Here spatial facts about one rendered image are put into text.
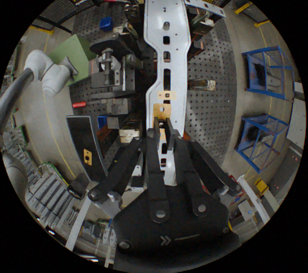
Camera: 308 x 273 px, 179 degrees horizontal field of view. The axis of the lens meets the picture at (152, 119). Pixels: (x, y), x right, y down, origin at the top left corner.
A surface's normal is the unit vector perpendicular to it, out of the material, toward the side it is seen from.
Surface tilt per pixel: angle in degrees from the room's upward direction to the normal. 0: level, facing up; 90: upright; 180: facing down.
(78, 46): 42
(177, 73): 0
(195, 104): 0
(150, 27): 0
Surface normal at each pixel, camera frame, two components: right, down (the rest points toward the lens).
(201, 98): -0.01, 0.31
